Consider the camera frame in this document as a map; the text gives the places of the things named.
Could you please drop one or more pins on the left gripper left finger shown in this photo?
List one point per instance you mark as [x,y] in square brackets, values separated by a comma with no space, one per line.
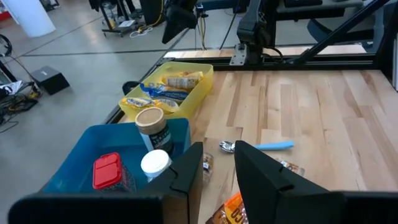
[124,208]

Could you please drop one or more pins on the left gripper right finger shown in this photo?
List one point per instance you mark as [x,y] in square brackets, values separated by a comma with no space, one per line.
[295,205]

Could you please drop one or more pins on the red lidded spice container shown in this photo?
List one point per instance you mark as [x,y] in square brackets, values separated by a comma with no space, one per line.
[107,169]

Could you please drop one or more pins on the white lidded spice jar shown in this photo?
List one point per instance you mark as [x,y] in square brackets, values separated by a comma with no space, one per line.
[155,161]

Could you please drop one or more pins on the blue white ramen packet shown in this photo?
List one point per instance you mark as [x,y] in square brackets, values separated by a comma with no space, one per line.
[164,92]

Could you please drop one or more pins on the furikake jar with tan lid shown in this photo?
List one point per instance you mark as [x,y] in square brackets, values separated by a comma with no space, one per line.
[154,130]

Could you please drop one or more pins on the yellow Maruchan ramen packet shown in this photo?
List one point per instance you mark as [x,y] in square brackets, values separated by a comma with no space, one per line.
[136,102]

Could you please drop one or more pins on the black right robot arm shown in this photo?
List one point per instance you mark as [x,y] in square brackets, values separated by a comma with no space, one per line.
[253,28]

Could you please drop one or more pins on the orange brown snack packet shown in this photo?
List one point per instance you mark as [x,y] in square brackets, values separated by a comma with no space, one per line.
[230,213]

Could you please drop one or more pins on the yellow silver ramen packet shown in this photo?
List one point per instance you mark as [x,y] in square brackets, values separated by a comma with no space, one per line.
[183,81]

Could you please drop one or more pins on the blue plastic bin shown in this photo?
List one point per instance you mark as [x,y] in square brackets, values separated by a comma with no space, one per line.
[93,140]

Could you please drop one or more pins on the yellow translucent plastic bin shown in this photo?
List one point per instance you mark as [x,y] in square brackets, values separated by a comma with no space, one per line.
[199,93]

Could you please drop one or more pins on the small jar with orange label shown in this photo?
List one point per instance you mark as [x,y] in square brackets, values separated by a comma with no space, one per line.
[208,166]

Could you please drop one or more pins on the black box on floor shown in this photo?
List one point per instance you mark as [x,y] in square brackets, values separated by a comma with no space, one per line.
[49,81]

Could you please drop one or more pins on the dark office chair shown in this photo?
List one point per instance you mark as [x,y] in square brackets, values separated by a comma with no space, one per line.
[326,29]

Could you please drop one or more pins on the white column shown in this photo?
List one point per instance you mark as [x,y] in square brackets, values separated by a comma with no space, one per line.
[28,15]

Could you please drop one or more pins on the black aluminium table frame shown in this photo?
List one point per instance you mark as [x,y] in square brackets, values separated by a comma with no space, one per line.
[311,65]

